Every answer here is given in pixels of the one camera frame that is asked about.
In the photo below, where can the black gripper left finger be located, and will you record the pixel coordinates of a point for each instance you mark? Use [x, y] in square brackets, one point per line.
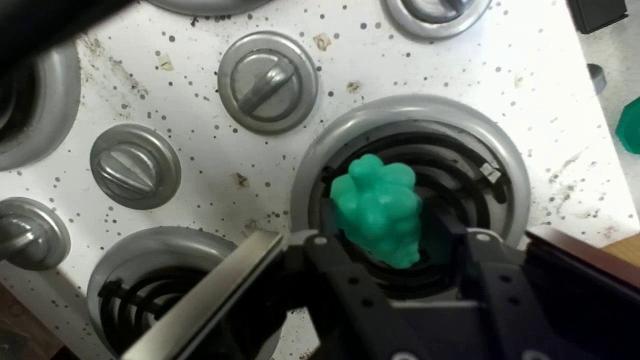
[266, 301]

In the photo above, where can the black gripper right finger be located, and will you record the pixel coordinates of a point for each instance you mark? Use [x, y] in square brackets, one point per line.
[572, 301]

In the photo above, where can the green toy grape bunch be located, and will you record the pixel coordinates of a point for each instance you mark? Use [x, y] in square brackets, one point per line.
[381, 213]

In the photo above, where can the toy stove top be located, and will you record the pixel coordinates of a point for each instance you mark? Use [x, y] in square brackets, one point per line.
[201, 172]

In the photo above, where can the black coil stove burner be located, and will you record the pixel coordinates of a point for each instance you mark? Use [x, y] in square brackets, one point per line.
[206, 5]
[461, 127]
[153, 252]
[50, 107]

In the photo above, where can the green plastic object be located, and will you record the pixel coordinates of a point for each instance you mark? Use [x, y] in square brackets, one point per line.
[630, 127]

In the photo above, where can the grey stove dial knob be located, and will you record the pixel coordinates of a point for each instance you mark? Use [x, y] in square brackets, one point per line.
[433, 21]
[30, 232]
[268, 80]
[135, 166]

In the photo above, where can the silver oven front knob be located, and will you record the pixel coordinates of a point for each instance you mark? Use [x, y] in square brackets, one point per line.
[597, 79]

